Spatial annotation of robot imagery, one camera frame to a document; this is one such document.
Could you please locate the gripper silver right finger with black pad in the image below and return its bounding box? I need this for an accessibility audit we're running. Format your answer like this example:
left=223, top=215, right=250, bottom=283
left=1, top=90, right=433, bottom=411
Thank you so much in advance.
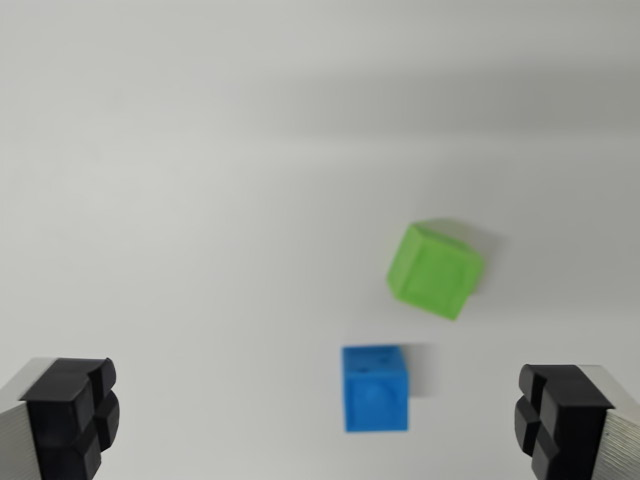
left=513, top=363, right=640, bottom=480

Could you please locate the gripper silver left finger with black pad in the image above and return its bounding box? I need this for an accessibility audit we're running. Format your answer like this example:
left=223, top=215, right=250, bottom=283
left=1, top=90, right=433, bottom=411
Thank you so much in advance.
left=0, top=356, right=121, bottom=480

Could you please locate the green cube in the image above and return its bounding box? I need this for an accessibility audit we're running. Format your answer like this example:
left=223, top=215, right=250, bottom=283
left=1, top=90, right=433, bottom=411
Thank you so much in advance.
left=386, top=217, right=485, bottom=322

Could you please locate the blue cube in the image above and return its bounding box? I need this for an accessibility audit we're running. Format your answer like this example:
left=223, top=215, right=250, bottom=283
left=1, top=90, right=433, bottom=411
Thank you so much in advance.
left=341, top=344, right=411, bottom=433

